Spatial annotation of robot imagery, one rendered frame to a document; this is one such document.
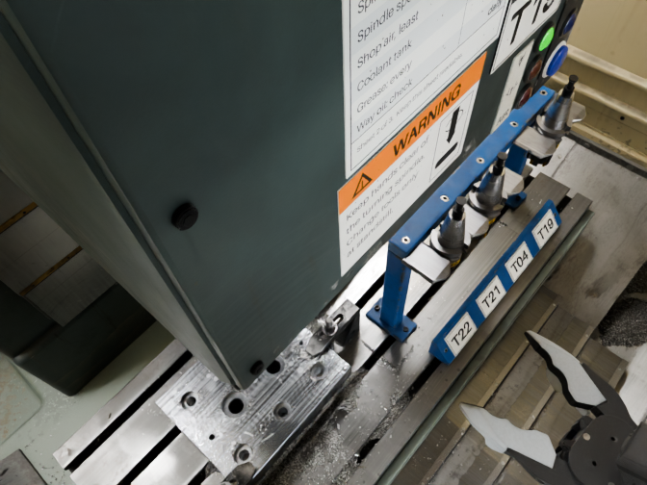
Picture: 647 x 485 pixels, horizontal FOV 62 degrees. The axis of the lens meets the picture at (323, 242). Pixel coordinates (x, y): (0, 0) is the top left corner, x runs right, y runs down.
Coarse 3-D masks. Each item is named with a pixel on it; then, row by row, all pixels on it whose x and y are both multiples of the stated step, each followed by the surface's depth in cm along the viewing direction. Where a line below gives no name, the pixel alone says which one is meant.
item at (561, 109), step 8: (560, 96) 93; (552, 104) 96; (560, 104) 94; (568, 104) 93; (552, 112) 96; (560, 112) 95; (568, 112) 95; (544, 120) 98; (552, 120) 97; (560, 120) 96; (552, 128) 98; (560, 128) 97
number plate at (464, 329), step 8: (464, 320) 109; (472, 320) 110; (456, 328) 108; (464, 328) 109; (472, 328) 110; (448, 336) 106; (456, 336) 108; (464, 336) 109; (448, 344) 107; (456, 344) 108; (464, 344) 109; (456, 352) 108
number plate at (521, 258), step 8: (520, 248) 116; (528, 248) 118; (512, 256) 115; (520, 256) 116; (528, 256) 118; (512, 264) 115; (520, 264) 117; (528, 264) 118; (512, 272) 115; (520, 272) 117; (512, 280) 116
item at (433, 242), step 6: (432, 234) 87; (468, 234) 87; (432, 240) 87; (468, 240) 87; (432, 246) 87; (438, 246) 86; (462, 246) 87; (468, 246) 86; (438, 252) 86; (444, 252) 86; (450, 252) 86; (456, 252) 85; (450, 258) 87; (456, 258) 87
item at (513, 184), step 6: (510, 174) 94; (516, 174) 94; (480, 180) 94; (510, 180) 93; (516, 180) 93; (522, 180) 93; (504, 186) 93; (510, 186) 93; (516, 186) 93; (522, 186) 93; (510, 192) 92; (516, 192) 92
